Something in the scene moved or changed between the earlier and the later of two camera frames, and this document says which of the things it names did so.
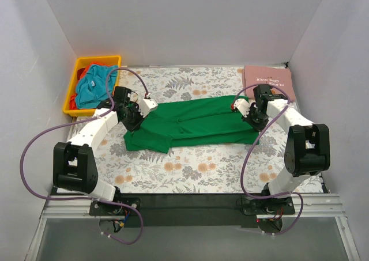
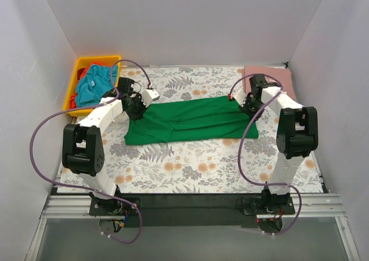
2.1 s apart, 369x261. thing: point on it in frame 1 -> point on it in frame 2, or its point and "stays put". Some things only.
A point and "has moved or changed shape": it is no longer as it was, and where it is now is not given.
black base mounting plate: x=192 y=210 stays put
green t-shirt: x=191 y=122 has moved or changed shape
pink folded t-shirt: x=277 y=76 stays put
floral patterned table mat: x=252 y=169 stays put
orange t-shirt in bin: x=73 y=101 stays put
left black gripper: x=134 y=123 -> x=137 y=109
